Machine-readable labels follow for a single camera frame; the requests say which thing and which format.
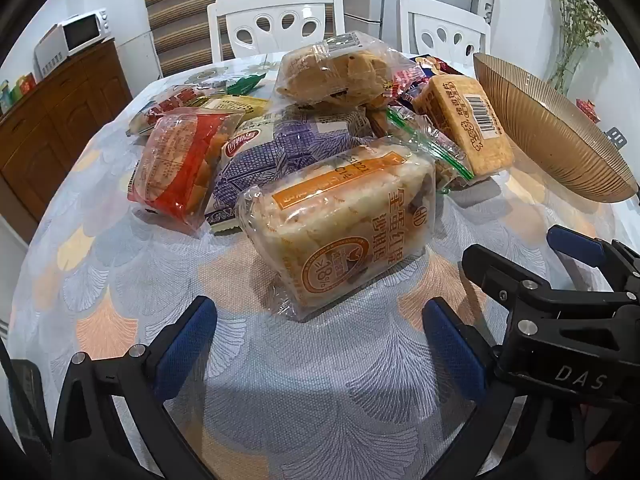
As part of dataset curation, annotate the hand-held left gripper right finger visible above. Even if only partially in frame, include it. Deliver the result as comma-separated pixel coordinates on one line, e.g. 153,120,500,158
421,297,597,480

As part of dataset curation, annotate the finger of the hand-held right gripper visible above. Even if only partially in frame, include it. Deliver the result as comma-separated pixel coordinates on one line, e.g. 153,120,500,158
546,225,640,292
461,244,555,322

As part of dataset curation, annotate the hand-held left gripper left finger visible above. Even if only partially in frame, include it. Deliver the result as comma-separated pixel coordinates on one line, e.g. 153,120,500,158
52,296,221,480

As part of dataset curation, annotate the golden ribbed bowl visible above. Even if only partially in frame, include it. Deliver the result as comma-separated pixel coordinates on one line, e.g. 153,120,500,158
472,52,640,204

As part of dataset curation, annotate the green striped clear packet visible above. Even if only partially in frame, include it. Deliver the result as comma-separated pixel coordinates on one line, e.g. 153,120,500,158
367,106,476,195

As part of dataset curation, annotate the cracker packet with barcode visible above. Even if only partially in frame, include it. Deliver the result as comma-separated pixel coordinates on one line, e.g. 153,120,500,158
411,74,516,178

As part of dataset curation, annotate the orange label sachima packet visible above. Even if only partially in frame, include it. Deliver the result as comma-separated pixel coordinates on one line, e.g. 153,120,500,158
236,136,440,322

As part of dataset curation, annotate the red orange clear snack packet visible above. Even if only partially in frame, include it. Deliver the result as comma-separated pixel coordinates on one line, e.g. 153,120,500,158
126,111,242,235

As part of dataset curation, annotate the purple and white snack packet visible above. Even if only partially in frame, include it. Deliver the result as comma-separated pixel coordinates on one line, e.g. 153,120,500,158
207,107,373,235

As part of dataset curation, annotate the blue rice cracker packet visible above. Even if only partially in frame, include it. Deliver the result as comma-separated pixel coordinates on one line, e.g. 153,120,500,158
390,56,455,108

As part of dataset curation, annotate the red striped bread packet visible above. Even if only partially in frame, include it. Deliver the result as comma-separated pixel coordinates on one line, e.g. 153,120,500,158
126,85,216,137

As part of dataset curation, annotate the yellow snack packet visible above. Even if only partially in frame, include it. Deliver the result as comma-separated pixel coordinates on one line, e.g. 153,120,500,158
192,94,272,123

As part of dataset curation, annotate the clear biscuit packet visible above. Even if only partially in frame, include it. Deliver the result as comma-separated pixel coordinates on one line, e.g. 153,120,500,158
276,31,417,109

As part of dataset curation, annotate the green and white snack packet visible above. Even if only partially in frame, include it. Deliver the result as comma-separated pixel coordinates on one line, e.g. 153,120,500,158
212,72,268,97

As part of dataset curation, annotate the red tea cup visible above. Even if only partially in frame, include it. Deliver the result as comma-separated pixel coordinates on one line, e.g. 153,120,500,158
575,97,602,124

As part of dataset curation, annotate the glass vase with flowers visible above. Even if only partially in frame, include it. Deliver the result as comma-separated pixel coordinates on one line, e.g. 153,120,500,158
544,0,610,97

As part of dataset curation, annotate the wooden cabinet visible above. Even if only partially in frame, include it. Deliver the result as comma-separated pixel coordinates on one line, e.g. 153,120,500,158
0,37,134,225

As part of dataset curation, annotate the white dining chair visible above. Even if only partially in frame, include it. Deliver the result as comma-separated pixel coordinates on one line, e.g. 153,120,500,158
396,0,492,59
206,0,347,63

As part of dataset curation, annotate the striped window blind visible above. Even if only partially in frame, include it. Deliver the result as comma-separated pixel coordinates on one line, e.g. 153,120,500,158
140,0,347,79

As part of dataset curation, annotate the white microwave oven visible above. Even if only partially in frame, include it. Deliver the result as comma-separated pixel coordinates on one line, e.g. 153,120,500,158
33,7,114,79

